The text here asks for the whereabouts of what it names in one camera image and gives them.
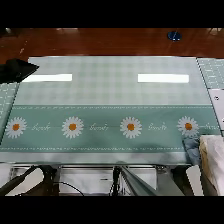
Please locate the white T-shirt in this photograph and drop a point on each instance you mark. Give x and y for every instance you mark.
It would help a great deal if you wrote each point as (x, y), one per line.
(215, 160)

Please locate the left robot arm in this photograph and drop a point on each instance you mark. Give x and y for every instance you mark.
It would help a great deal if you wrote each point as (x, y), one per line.
(28, 181)

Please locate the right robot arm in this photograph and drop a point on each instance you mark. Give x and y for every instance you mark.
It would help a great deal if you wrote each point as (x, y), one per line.
(194, 181)

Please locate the grey-blue garment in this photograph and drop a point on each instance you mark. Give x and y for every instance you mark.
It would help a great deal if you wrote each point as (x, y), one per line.
(191, 148)

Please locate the blue round object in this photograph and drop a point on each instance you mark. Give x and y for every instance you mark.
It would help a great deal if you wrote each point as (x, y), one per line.
(174, 35)

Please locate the black garment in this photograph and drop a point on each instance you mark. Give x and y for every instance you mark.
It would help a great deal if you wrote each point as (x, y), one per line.
(15, 70)

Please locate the silver frame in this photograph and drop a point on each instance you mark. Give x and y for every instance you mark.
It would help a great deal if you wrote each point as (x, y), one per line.
(140, 186)

